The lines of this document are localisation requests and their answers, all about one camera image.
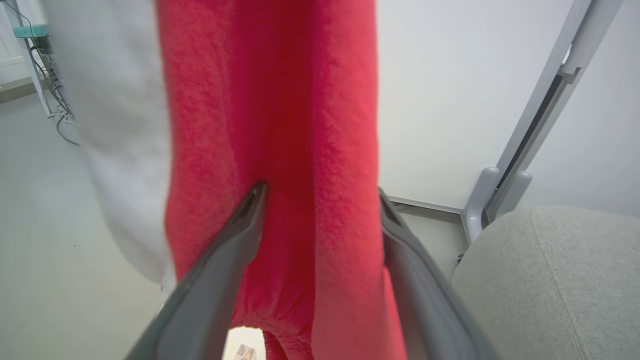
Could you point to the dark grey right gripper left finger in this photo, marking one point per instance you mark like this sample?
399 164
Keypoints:
210 290

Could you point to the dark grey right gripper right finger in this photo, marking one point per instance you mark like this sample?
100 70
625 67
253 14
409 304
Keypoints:
430 310

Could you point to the red and white fleece garment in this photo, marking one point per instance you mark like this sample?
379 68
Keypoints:
280 100

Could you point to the cream perforated laundry basket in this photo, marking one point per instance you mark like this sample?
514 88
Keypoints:
248 335

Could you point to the printed basket label sticker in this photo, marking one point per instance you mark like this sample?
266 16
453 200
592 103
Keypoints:
246 352

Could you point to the grey partition foot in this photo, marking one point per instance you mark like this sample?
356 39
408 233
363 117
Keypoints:
477 205
515 192

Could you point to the grey fabric sofa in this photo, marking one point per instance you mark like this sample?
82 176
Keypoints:
550 285

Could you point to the wide white partition panel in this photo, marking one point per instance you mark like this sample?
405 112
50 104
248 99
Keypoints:
450 100

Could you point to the narrow white partition panel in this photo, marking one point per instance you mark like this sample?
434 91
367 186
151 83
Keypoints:
605 125

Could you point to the grey metal table leg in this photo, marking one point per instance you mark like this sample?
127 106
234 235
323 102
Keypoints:
31 65

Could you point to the teal box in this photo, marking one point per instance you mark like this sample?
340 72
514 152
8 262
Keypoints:
31 31

